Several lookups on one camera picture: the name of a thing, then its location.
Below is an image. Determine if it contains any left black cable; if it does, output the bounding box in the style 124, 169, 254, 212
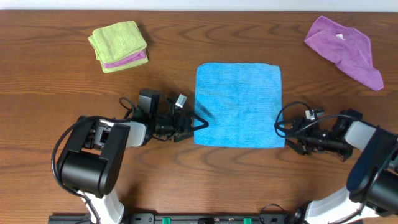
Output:
50, 96, 137, 224

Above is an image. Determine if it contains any top green folded cloth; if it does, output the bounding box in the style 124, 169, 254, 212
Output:
88, 21, 147, 63

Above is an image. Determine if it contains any purple crumpled cloth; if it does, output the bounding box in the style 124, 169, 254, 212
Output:
304, 16, 384, 91

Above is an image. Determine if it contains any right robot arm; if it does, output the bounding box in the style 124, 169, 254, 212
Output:
274, 109, 397, 223

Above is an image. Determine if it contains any black cable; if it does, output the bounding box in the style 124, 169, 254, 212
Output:
50, 96, 137, 224
257, 101, 398, 224

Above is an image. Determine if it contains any green folded cloth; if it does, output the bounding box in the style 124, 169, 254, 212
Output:
88, 21, 147, 63
101, 58, 149, 73

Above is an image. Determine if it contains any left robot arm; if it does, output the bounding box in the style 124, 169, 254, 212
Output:
52, 108, 209, 223

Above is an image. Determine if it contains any right black cable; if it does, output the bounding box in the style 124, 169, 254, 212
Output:
257, 101, 398, 224

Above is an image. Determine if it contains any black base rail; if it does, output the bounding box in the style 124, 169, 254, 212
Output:
48, 213, 303, 224

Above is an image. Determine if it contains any blue microfibre cloth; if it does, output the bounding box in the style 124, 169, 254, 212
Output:
194, 62, 285, 149

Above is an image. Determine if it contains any bottom green folded cloth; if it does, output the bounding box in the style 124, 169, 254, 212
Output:
101, 58, 149, 73

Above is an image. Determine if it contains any purple folded cloth in stack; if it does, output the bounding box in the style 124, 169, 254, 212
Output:
104, 50, 146, 68

